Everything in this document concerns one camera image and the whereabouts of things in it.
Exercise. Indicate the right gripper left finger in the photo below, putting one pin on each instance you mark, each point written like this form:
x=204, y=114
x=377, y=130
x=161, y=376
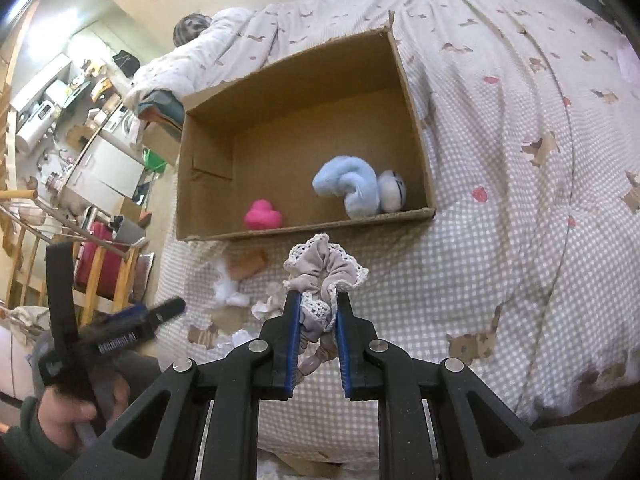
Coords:
x=277, y=370

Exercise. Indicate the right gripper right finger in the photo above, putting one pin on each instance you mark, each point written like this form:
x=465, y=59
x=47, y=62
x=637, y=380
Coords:
x=352, y=335

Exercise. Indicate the beige lace scrunchie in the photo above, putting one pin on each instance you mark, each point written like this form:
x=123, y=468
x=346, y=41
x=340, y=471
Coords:
x=320, y=270

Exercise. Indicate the tan soft cylinder toy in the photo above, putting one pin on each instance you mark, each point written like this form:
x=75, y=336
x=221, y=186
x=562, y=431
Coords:
x=246, y=266

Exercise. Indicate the dark green sleeve forearm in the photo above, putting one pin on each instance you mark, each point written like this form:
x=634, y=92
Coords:
x=26, y=453

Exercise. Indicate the person's left hand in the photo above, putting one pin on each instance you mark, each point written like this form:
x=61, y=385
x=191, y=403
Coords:
x=59, y=414

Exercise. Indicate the white crumpled tissue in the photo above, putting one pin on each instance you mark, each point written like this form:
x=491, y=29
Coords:
x=270, y=308

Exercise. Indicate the white cotton fluff piece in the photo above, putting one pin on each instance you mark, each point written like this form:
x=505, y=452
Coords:
x=226, y=290

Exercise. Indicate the pink rubber duck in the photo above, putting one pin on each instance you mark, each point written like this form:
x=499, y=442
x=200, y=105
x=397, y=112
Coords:
x=263, y=216

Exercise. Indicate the light blue plush toy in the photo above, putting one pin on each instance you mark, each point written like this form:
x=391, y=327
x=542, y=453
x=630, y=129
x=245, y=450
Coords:
x=364, y=192

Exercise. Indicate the white kitchen cabinet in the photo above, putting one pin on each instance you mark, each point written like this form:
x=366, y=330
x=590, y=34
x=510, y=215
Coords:
x=108, y=168

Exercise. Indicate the open cardboard box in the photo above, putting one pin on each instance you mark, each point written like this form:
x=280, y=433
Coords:
x=265, y=136

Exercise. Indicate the green plastic object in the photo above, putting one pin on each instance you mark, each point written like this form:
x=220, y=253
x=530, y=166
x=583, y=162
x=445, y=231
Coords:
x=153, y=162

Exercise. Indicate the cardboard box beside bed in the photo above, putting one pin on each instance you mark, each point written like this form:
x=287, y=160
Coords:
x=159, y=141

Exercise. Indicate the dog print bed cover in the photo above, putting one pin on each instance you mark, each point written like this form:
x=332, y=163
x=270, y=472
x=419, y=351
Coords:
x=528, y=272

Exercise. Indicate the striped grey pillow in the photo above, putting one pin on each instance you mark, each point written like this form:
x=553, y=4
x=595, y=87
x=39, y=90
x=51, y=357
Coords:
x=189, y=28

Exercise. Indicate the wooden chair frame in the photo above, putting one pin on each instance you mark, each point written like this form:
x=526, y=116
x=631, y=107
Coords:
x=104, y=269

